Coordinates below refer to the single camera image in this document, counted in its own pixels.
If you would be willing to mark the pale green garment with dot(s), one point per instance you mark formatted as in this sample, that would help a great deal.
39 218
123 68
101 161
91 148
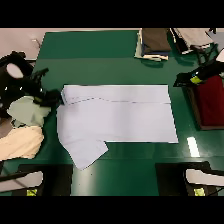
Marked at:
28 111

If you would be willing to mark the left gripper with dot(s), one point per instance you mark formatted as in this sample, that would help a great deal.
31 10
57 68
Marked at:
51 97

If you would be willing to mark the dark red garment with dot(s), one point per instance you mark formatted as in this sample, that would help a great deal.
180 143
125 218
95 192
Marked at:
211 101

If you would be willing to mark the cream garment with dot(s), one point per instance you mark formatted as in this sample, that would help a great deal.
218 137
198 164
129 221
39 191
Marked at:
20 143

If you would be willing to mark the brown garment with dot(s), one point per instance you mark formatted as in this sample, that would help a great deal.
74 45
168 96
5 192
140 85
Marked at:
156 39

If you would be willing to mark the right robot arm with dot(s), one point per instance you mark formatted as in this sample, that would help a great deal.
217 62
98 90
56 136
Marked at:
210 68

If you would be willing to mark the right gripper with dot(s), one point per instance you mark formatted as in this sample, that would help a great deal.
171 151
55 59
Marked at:
185 79

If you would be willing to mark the pale grey garment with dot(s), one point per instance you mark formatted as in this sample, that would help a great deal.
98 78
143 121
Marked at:
195 36

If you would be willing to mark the white shirt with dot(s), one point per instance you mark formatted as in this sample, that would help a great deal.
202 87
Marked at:
116 116

